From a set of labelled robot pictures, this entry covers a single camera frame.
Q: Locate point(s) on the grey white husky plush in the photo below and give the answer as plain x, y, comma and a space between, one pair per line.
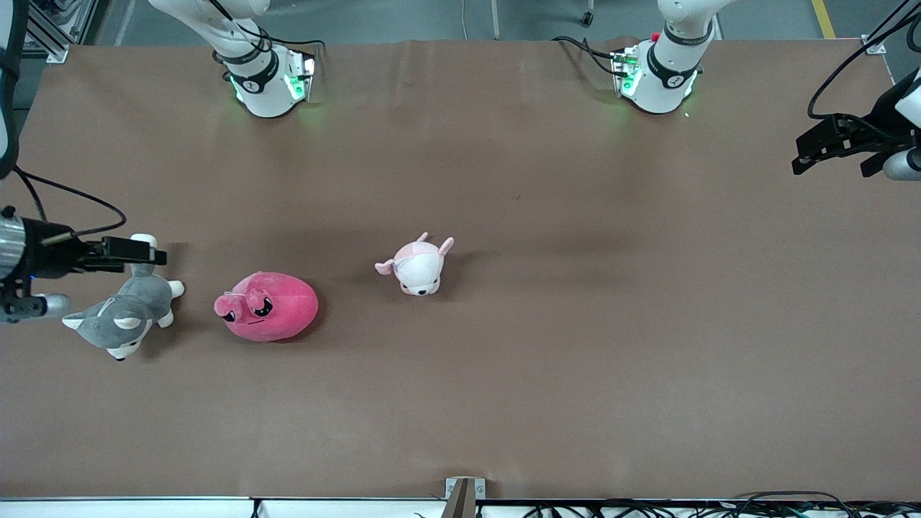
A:
137, 306

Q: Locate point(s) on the white table edge rail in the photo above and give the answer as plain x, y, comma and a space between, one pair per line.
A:
129, 508

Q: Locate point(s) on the hot pink round plush toy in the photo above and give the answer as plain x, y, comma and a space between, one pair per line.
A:
277, 313

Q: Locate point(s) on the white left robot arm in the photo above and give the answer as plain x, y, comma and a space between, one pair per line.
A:
658, 79

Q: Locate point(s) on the aluminium frame post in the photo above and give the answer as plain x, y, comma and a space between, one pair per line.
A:
888, 29
47, 32

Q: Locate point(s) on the metal table edge bracket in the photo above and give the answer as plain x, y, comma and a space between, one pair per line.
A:
464, 496

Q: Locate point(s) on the black caster wheel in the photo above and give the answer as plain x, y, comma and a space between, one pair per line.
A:
588, 18

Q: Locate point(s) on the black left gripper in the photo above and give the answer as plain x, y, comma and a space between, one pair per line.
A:
879, 132

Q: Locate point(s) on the large table cover sheet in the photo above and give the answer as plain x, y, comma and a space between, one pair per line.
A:
504, 396

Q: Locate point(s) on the light pink white plush dog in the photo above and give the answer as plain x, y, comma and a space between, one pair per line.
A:
419, 270

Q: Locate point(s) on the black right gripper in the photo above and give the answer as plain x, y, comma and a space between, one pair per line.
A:
49, 249

